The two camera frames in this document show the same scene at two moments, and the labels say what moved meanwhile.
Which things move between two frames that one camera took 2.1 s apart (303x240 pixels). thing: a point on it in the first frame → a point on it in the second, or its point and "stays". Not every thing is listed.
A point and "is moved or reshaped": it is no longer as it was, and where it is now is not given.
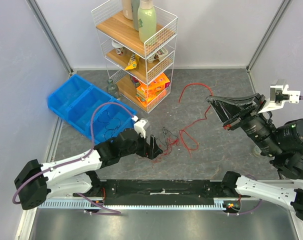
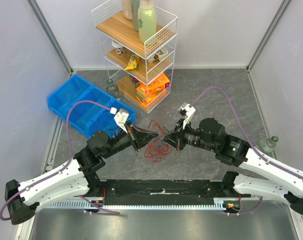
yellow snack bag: x=133 y=62 stays
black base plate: x=161 y=192 stays
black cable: x=113 y=123 → x=165 y=130
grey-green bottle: x=135 y=6 stays
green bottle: x=147 y=20 stays
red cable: x=171 y=142 is moved or reshaped
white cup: x=118 y=47 stays
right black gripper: x=242 y=116 → x=179 y=136
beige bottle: x=127 y=9 stays
